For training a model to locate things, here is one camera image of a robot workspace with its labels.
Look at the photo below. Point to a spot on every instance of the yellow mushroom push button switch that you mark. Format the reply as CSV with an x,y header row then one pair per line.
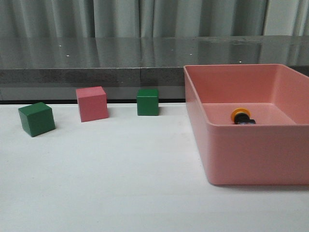
x,y
242,116

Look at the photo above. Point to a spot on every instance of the pink cube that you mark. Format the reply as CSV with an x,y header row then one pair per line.
x,y
92,103

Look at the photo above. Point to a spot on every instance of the grey stone ledge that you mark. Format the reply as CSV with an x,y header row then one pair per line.
x,y
51,69

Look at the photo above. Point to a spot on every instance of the green cube middle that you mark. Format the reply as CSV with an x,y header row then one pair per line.
x,y
148,102

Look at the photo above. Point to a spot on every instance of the grey curtain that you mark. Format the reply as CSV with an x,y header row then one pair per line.
x,y
152,18

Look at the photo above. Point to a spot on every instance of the pink plastic bin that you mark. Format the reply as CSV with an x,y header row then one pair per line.
x,y
275,150

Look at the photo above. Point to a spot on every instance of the green cube left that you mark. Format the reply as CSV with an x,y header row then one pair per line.
x,y
37,119

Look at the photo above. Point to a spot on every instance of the green cube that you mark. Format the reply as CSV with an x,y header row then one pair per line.
x,y
148,102
37,119

